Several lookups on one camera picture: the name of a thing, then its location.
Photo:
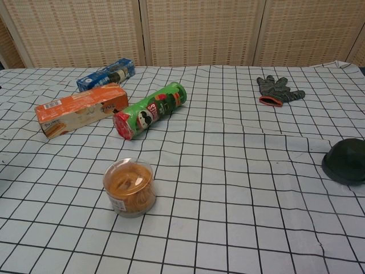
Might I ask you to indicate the grey work glove red cuff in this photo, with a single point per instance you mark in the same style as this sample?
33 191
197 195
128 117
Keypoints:
278 90

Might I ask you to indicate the woven folding screen panel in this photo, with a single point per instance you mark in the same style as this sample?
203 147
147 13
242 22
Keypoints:
77 31
310 31
201 31

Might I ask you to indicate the blue cookie box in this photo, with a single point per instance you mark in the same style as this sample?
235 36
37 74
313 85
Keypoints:
98 78

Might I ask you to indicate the green Pringles can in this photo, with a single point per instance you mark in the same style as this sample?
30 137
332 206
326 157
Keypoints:
154 109

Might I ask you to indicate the clear tub of rubber bands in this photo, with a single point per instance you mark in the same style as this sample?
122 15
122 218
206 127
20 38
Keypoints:
129 188

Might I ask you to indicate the orange cracker box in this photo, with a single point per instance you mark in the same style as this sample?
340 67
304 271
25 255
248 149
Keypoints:
82 107

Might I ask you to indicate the white black checkered tablecloth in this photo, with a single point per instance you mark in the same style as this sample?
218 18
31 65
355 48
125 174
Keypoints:
216 185

